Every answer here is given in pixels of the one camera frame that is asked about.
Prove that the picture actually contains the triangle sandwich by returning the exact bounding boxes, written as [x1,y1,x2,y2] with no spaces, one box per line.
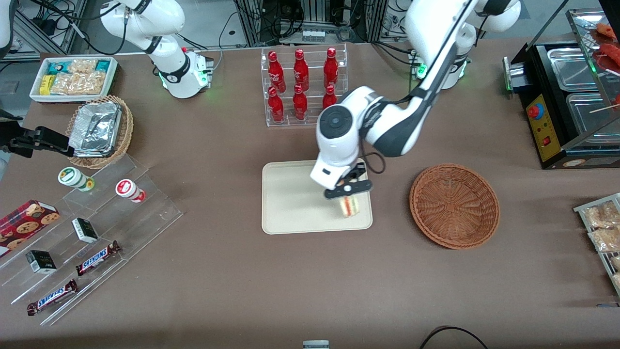
[339,195,362,218]

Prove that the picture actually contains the beige plastic tray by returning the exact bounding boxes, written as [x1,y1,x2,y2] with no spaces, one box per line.
[262,158,373,235]

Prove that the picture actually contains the round brown wicker basket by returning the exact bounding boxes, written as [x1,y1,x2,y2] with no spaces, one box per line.
[409,164,500,250]

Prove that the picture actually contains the light oval wicker basket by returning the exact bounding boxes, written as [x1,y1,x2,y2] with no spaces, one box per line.
[65,95,134,170]

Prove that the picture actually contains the tray of packaged crackers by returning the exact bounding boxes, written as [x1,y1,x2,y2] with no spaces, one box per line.
[573,193,620,297]

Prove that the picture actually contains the red cookie box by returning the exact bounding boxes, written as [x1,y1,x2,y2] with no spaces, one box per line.
[0,200,61,257]

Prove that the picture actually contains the green lid cup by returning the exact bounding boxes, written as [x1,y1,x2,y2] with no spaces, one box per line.
[58,167,95,192]

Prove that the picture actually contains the white rectangular snack bin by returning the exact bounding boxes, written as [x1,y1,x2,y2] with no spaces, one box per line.
[29,56,119,104]

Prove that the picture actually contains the silver foil container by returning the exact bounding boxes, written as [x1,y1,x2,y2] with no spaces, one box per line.
[69,102,123,158]

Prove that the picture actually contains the small black box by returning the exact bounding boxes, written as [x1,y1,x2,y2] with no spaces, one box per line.
[72,218,99,243]
[25,250,57,274]

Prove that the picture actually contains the clear acrylic bottle rack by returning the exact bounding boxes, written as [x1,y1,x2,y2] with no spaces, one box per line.
[261,44,348,127]

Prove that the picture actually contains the large clear cracker bag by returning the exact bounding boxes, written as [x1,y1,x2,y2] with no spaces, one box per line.
[51,72,107,96]

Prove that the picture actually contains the red lid cup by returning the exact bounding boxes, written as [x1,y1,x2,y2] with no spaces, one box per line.
[115,179,146,203]

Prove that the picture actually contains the small clear cracker bag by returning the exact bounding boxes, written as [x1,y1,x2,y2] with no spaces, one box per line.
[68,59,97,74]

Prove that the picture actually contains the brown Snickers bar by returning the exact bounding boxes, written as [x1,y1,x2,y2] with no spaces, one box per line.
[27,279,79,317]
[75,241,122,277]

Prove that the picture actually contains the clear acrylic stepped stand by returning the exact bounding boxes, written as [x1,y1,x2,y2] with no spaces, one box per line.
[0,154,184,326]

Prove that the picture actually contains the black food warmer machine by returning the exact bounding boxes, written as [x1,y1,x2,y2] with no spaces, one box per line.
[503,7,620,170]

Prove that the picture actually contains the steel warmer pan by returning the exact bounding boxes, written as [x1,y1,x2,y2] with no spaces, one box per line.
[566,92,620,135]
[546,47,602,92]

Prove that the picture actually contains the red sausage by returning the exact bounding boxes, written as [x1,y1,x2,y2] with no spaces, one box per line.
[597,23,620,42]
[598,44,620,73]

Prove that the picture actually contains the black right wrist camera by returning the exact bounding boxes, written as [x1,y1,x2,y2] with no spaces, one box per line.
[7,127,73,158]

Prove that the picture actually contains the grey metal shelf frame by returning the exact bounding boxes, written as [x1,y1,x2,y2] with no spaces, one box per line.
[12,0,90,56]

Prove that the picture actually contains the aluminium frame cabinet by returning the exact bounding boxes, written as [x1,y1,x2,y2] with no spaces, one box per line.
[235,0,388,47]

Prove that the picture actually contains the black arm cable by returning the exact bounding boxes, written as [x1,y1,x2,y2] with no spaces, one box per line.
[361,0,480,176]

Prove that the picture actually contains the black looped cable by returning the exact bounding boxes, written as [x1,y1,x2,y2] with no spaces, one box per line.
[419,326,490,349]

